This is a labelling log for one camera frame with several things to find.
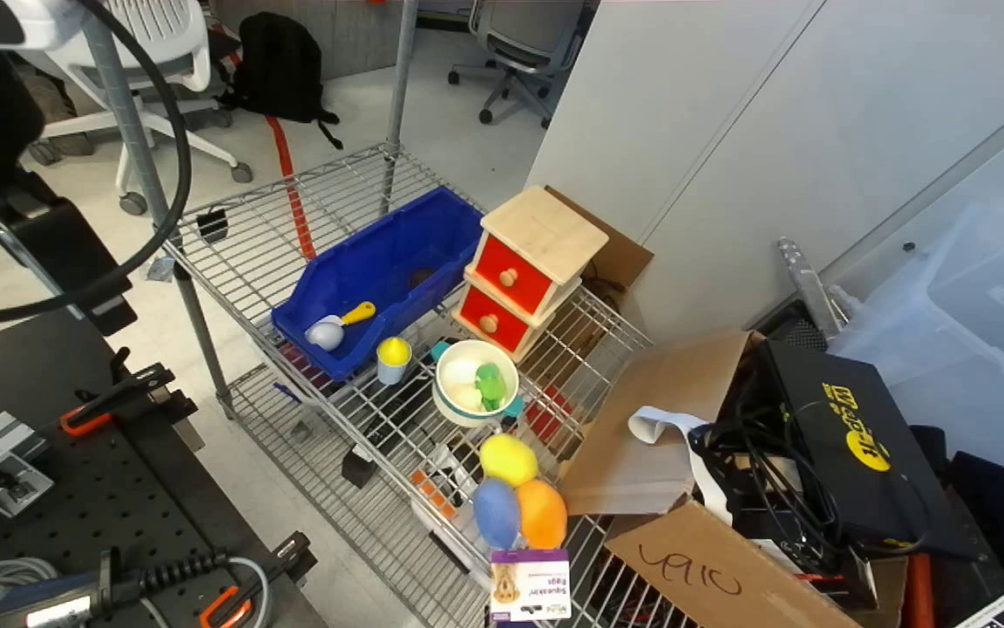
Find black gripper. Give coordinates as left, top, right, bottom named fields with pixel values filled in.
left=0, top=186, right=142, bottom=338

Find yellow plush ball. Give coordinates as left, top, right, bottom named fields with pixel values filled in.
left=478, top=432, right=539, bottom=488

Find orange plush ball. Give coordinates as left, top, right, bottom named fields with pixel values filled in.
left=511, top=476, right=571, bottom=554

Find purple white product tag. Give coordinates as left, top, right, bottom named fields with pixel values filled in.
left=484, top=547, right=575, bottom=628

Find green plush toy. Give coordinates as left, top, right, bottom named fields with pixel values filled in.
left=472, top=358, right=508, bottom=410

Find wooden box red drawers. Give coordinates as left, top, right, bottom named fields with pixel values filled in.
left=454, top=186, right=615, bottom=358

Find open brown cardboard box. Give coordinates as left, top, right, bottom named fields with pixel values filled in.
left=553, top=328, right=759, bottom=519

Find orange black bar clamp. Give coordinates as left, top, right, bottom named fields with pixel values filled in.
left=56, top=358, right=199, bottom=442

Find small black clip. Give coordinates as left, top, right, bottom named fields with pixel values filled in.
left=194, top=207, right=233, bottom=243

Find white yellow brush toy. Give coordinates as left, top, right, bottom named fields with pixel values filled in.
left=305, top=297, right=381, bottom=351

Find blue plastic bin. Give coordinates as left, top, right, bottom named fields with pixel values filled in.
left=267, top=186, right=487, bottom=387

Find yellow capped small toy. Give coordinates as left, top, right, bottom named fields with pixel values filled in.
left=374, top=333, right=414, bottom=392

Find small black block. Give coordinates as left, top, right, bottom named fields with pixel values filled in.
left=339, top=442, right=381, bottom=488

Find black backpack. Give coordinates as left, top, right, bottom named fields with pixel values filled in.
left=227, top=9, right=344, bottom=152

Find white bowl teal rim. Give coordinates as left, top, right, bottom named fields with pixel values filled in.
left=428, top=338, right=528, bottom=432

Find orange white printed packet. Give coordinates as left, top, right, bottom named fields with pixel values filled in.
left=408, top=438, right=482, bottom=528

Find red object below shelf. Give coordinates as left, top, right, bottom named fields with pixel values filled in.
left=522, top=387, right=575, bottom=445

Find grey office chair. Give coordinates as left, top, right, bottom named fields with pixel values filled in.
left=444, top=0, right=594, bottom=132

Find flat brown cardboard sheet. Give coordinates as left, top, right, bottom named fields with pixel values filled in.
left=546, top=186, right=655, bottom=310

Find cardboard flap with writing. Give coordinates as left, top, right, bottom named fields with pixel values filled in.
left=602, top=499, right=865, bottom=628

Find black case yellow logo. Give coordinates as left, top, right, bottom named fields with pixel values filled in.
left=759, top=333, right=987, bottom=563

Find clear plastic storage bin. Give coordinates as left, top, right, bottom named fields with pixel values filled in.
left=826, top=203, right=1004, bottom=493

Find black fabric bag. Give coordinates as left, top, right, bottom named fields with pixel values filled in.
left=943, top=445, right=1004, bottom=587

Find metal wire shelf rack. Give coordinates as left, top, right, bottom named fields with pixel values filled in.
left=80, top=0, right=689, bottom=628

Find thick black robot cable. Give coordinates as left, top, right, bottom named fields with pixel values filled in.
left=0, top=0, right=194, bottom=328

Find white cable loop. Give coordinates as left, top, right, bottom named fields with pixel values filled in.
left=227, top=554, right=274, bottom=628

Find white strap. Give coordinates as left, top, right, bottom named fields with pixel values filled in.
left=625, top=401, right=708, bottom=445

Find black cable bundle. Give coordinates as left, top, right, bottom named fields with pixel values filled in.
left=686, top=387, right=880, bottom=587

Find grey metal shelf bracket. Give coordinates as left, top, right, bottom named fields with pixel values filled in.
left=775, top=238, right=861, bottom=343

